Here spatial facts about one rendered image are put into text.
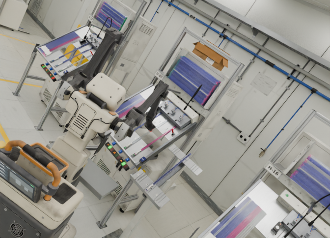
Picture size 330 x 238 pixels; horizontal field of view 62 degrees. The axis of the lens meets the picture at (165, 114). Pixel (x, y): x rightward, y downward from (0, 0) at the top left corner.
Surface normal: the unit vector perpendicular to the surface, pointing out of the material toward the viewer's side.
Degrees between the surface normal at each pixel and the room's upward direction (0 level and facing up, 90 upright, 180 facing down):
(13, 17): 90
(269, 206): 44
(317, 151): 90
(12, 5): 90
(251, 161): 90
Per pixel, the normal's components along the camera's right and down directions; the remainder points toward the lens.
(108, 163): -0.56, -0.09
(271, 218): -0.01, -0.63
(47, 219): -0.22, 0.18
